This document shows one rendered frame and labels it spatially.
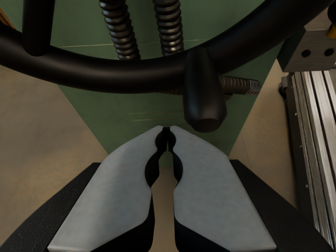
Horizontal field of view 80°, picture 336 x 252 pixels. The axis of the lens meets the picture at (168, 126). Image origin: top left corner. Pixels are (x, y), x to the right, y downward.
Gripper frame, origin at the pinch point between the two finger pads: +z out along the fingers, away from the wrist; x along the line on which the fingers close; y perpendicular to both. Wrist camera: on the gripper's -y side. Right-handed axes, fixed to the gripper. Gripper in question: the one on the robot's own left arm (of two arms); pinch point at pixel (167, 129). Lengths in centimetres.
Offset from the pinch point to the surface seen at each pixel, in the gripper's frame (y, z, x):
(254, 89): 3.7, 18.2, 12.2
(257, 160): 47, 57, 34
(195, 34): -3.7, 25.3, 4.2
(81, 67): -3.0, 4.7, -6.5
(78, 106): 11.5, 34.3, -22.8
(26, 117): 34, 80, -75
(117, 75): -2.3, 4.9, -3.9
